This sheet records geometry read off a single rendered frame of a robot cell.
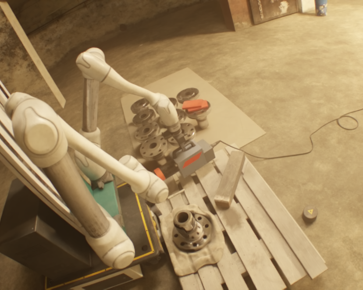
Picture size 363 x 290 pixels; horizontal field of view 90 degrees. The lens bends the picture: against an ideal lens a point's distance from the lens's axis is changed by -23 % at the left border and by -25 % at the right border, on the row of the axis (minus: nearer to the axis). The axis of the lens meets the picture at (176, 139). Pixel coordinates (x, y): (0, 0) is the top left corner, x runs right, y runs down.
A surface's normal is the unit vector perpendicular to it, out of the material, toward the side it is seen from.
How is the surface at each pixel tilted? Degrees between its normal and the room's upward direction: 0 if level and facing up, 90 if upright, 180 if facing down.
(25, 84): 90
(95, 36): 89
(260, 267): 0
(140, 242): 0
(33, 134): 84
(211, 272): 0
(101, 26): 90
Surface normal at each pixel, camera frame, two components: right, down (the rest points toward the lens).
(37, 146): 0.66, 0.16
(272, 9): 0.29, 0.55
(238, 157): -0.31, -0.72
